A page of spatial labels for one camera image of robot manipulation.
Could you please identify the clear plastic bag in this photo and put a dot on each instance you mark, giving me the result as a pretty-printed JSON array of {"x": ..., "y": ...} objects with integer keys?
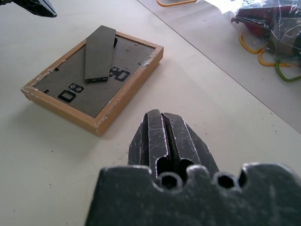
[{"x": 270, "y": 26}]

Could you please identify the dark red item in bag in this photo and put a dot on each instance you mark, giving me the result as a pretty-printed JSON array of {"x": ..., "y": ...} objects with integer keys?
[{"x": 258, "y": 18}]

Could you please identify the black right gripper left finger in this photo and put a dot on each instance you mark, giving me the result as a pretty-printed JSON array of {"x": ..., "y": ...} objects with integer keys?
[{"x": 150, "y": 139}]

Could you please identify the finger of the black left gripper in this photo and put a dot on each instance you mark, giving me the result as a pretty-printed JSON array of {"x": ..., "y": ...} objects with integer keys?
[{"x": 35, "y": 7}]

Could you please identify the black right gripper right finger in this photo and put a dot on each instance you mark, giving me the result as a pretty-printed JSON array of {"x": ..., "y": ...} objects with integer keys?
[{"x": 188, "y": 143}]

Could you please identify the wooden picture frame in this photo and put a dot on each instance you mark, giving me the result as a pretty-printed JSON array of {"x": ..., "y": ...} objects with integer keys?
[{"x": 98, "y": 94}]

